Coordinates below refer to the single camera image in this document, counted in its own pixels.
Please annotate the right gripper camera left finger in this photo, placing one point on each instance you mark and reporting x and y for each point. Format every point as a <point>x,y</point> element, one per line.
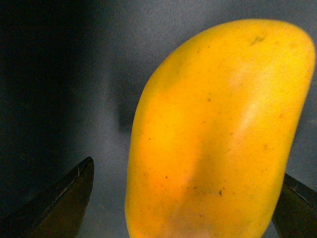
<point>58,211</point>

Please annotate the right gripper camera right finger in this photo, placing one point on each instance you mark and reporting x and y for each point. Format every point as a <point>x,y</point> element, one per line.
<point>295,215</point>

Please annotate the yellow mango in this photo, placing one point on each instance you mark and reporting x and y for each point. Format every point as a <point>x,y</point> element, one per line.
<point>213,131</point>

